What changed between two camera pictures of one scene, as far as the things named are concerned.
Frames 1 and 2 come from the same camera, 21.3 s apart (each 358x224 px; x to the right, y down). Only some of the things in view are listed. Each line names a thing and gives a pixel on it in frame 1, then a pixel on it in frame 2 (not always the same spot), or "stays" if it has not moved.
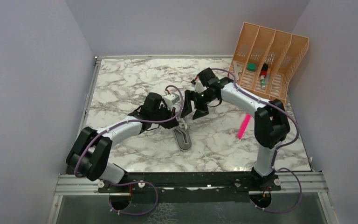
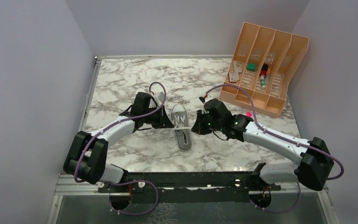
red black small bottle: (264, 69) stays
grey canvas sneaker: (182, 136) stays
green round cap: (251, 67) stays
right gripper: (201, 111) -> (198, 128)
